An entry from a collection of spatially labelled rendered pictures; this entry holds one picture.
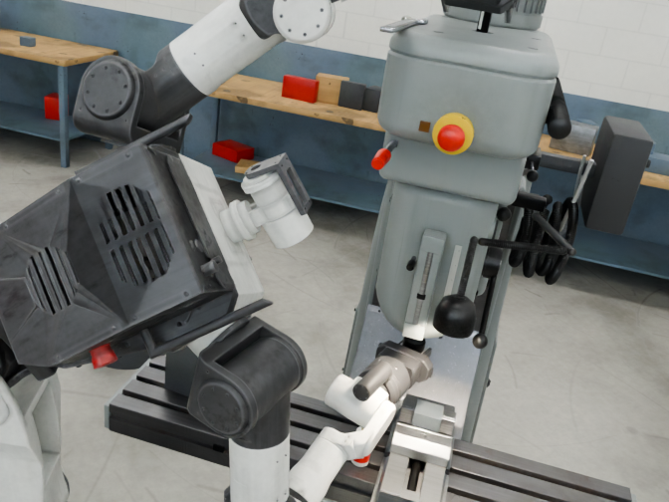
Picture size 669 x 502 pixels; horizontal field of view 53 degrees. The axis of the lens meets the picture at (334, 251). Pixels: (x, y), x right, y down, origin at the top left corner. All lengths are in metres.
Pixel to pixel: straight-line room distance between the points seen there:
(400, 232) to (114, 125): 0.55
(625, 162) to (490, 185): 0.41
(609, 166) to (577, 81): 4.03
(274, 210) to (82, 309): 0.29
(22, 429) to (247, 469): 0.35
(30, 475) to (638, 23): 4.97
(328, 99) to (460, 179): 4.08
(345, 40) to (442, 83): 4.61
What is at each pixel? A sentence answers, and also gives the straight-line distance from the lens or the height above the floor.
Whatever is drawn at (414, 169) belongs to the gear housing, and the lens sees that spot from 1.17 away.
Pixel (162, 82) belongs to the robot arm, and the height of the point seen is 1.78.
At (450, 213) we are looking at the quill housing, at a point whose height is 1.59.
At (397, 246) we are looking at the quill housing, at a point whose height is 1.50.
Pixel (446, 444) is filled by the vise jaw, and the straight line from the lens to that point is 1.50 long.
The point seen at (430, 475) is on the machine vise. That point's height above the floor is 1.03.
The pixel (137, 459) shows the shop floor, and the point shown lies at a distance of 2.96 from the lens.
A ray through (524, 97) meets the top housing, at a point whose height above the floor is 1.83.
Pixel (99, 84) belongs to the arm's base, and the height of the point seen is 1.77.
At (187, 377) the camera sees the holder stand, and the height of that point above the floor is 1.02.
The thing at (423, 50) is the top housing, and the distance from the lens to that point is 1.04.
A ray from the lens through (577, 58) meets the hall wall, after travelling 5.49.
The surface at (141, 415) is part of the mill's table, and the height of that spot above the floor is 0.95.
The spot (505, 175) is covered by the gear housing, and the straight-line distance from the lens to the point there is 1.16.
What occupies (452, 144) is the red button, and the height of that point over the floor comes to 1.75.
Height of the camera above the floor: 2.00
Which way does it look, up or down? 24 degrees down
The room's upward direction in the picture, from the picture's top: 9 degrees clockwise
